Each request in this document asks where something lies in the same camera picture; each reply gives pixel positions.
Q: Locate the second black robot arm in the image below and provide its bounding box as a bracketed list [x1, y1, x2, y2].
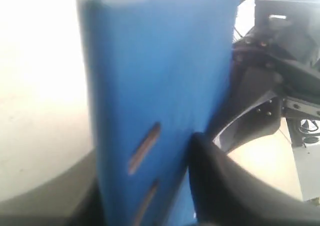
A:
[0, 0, 320, 225]

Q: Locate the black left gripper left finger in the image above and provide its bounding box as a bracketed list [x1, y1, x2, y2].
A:
[0, 151, 106, 225]

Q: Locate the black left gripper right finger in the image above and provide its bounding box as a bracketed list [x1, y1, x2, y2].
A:
[188, 133, 320, 225]

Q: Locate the blue ring binder notebook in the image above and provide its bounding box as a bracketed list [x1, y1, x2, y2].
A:
[76, 0, 240, 225]

